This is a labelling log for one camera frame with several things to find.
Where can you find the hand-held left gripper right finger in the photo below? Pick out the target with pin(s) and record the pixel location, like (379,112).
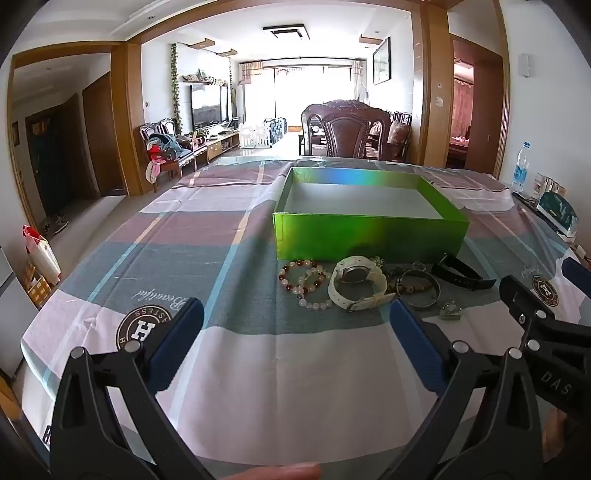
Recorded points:
(415,344)

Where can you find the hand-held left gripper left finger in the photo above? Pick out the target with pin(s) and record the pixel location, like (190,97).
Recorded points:
(178,344)

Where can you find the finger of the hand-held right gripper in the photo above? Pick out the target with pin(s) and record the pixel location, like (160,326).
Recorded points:
(521,297)
(577,277)

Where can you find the silver bangle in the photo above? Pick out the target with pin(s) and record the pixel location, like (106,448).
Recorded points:
(418,304)

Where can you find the black wristwatch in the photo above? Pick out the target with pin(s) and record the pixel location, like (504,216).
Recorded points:
(461,274)

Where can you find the white wristwatch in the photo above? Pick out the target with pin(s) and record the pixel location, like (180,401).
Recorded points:
(353,274)

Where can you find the green cardboard box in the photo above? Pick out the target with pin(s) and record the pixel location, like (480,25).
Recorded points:
(369,235)

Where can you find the person's right hand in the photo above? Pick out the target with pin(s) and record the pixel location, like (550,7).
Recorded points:
(556,431)

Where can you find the person's left hand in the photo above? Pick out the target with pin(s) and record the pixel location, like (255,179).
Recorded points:
(277,471)

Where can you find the small silver charm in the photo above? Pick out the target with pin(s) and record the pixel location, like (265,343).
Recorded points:
(450,310)

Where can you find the green and white bag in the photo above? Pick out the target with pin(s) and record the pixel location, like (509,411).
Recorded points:
(556,212)

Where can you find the small printed carton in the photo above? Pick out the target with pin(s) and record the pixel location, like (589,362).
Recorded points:
(549,184)

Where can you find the striped printed tablecloth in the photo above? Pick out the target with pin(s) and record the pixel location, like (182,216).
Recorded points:
(277,369)

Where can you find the clear water bottle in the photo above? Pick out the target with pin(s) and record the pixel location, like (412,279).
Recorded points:
(521,168)

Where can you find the red and white paper bag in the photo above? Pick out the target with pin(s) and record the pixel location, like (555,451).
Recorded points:
(44,256)

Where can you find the pair of shoes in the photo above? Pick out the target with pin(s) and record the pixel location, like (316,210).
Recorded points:
(57,225)

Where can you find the pile of clothes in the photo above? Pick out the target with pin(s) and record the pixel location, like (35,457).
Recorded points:
(161,147)

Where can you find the wooden television cabinet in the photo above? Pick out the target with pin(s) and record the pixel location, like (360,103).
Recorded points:
(214,147)

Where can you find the brown wooden sofa chairs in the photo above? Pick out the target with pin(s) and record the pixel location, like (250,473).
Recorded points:
(400,134)

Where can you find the wooden armchair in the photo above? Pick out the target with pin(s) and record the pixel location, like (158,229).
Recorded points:
(147,131)

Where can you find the white play fence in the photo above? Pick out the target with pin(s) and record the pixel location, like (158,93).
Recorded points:
(251,136)

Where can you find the carved wooden dining chair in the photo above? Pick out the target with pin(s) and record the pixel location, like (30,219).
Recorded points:
(346,134)

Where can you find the flat screen television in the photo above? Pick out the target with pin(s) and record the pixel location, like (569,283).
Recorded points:
(207,106)

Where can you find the green ivy garland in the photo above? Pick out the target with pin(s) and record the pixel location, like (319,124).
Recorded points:
(175,87)

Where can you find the rectangular ceiling lamp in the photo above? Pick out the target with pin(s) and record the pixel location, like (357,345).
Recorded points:
(284,31)

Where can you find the white wall device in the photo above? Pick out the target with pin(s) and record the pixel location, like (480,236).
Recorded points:
(524,64)

